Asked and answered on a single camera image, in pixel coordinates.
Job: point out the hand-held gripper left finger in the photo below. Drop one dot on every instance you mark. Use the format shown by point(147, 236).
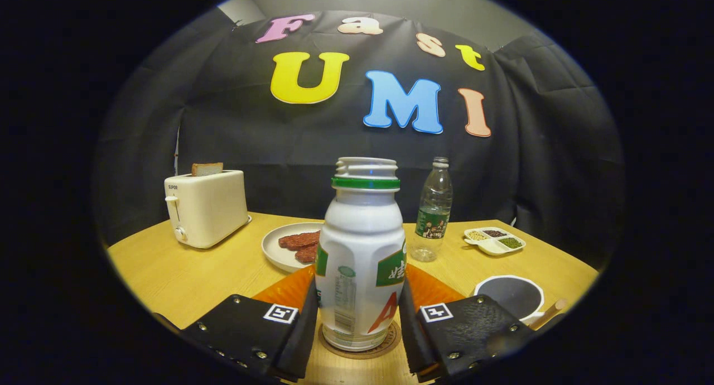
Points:
point(301, 346)

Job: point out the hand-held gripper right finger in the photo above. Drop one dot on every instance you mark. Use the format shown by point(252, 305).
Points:
point(410, 340)

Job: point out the round cork coaster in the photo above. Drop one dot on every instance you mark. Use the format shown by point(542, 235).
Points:
point(360, 355)

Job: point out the white juice bottle green label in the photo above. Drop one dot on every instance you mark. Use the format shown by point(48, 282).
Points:
point(360, 240)

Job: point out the clear plastic water bottle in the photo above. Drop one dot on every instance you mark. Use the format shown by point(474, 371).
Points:
point(432, 206)

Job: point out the round grey plate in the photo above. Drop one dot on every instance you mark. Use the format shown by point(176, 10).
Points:
point(276, 254)

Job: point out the red meat slices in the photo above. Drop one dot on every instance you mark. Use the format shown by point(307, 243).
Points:
point(301, 241)

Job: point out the wooden table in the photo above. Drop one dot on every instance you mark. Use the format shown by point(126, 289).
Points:
point(223, 273)

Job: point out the white divided bean tray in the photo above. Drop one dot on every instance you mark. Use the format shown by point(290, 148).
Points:
point(491, 245)

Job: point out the cream toaster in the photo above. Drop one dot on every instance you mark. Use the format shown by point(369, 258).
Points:
point(209, 206)

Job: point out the toast bread slice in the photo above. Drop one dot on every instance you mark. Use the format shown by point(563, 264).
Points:
point(207, 169)

